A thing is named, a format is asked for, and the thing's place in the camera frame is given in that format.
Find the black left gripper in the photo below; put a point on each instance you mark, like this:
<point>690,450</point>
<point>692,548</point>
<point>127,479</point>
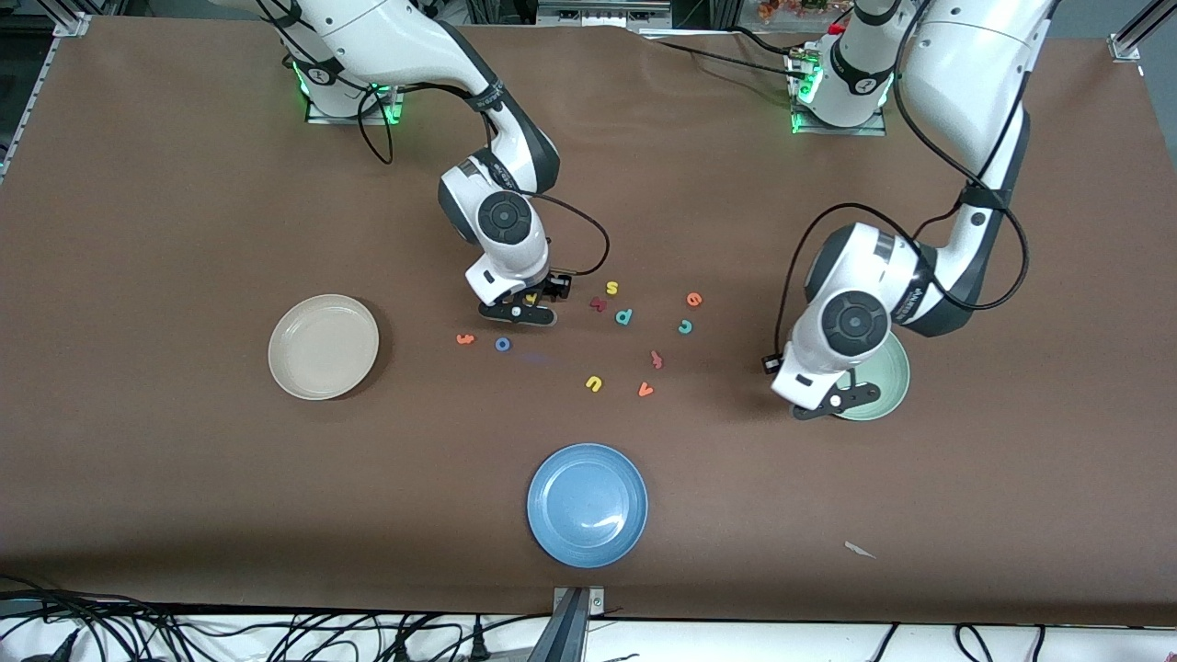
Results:
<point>773,370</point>

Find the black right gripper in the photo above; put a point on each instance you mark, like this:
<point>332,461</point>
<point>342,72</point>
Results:
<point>553,287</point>

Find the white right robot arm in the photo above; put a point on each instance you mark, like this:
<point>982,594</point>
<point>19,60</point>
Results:
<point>504,219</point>

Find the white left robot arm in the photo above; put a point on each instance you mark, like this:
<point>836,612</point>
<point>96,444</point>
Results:
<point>855,322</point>

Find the green plate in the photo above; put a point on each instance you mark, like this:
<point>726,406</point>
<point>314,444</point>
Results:
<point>885,379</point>

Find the small white paper scrap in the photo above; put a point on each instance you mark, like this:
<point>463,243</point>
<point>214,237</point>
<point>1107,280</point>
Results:
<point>860,550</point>

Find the blue plate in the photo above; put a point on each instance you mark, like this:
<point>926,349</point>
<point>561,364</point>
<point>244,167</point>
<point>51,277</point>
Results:
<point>587,504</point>

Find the beige brown plate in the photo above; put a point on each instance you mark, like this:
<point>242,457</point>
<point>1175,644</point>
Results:
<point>322,348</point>

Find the grey metal equipment box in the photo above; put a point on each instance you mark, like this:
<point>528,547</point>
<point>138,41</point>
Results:
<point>602,11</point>

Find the black power plug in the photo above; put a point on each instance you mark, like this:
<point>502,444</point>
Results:
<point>400,650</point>
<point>478,644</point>

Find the orange artificial flowers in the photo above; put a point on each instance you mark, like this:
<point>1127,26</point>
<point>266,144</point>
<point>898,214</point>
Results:
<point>800,7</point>

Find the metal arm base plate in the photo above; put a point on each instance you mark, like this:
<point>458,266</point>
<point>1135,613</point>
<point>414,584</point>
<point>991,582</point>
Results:
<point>401,106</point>
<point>864,131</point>

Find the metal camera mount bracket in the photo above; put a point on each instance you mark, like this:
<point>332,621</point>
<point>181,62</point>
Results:
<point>572,625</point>

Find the aluminium frame rail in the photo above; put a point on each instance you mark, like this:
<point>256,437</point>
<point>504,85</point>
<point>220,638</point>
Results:
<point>1136,32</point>
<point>72,24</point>

